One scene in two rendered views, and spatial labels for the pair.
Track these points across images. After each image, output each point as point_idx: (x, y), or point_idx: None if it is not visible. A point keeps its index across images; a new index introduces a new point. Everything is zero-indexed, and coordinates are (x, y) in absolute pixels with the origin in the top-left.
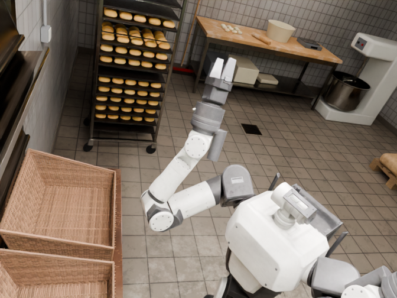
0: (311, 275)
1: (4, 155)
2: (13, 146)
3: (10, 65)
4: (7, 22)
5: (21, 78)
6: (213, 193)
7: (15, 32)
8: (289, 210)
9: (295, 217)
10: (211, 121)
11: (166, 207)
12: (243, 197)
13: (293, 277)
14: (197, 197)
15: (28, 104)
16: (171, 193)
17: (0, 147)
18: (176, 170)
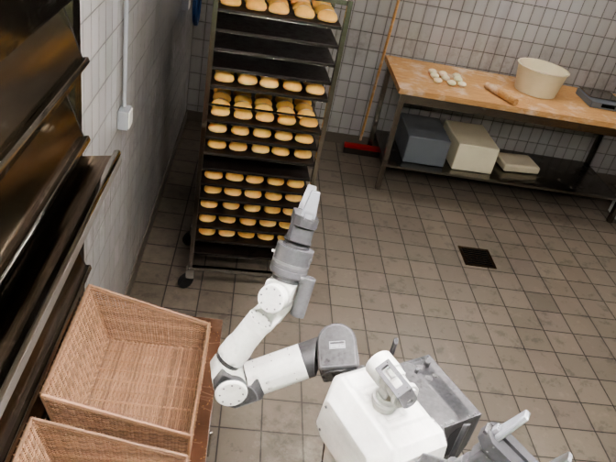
0: None
1: (49, 299)
2: (60, 288)
3: (69, 178)
4: (70, 124)
5: (80, 198)
6: (304, 361)
7: (78, 135)
8: (384, 388)
9: (390, 397)
10: (291, 267)
11: (239, 375)
12: (344, 368)
13: None
14: (282, 364)
15: (84, 234)
16: (244, 356)
17: (46, 290)
18: (249, 327)
